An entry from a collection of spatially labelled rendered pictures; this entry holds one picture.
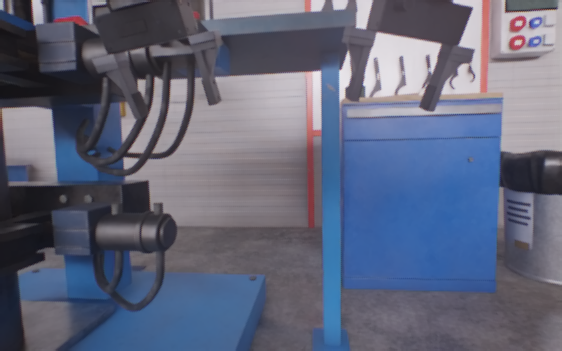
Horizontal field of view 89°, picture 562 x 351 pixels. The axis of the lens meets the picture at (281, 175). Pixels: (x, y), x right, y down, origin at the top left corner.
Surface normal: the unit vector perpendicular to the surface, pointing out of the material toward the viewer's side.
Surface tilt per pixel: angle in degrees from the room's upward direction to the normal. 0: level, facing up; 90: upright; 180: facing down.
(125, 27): 114
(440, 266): 90
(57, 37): 90
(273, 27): 90
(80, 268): 90
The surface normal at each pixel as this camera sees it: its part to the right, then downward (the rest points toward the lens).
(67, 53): -0.11, 0.08
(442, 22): 0.11, 0.47
